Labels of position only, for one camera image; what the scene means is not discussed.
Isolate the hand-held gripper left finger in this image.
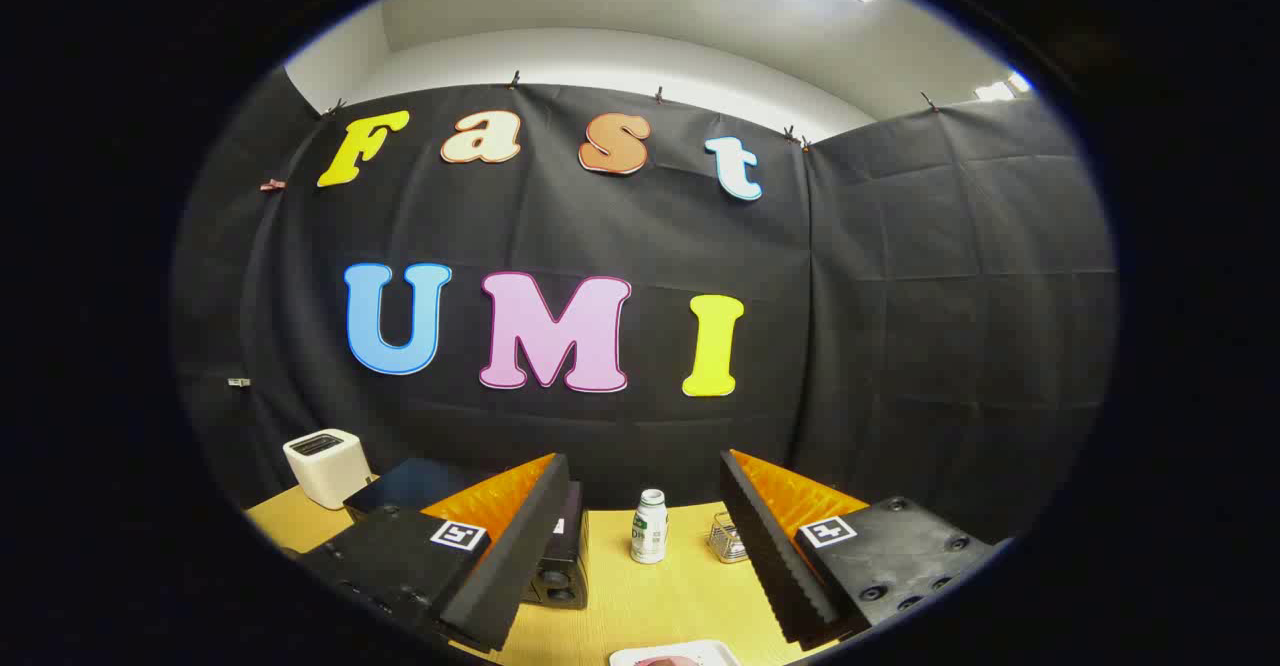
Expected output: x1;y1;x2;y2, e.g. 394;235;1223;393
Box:
300;453;571;653

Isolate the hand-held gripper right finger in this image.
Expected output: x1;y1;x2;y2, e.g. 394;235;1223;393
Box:
720;449;1001;650

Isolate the white rectangular food tray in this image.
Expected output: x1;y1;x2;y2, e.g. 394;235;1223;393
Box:
609;639;743;666

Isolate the black toaster oven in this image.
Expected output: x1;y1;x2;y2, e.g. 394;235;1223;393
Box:
343;458;591;610

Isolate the cream white bread toaster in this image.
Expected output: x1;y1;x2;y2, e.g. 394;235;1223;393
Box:
283;429;373;510

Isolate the white plastic bottle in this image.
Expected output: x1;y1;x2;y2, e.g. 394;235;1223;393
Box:
631;489;669;564

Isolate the small ceiling light panel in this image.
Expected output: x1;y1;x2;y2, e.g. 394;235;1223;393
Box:
975;71;1033;103

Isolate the small metal wire basket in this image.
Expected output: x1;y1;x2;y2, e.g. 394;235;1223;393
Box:
707;512;749;564

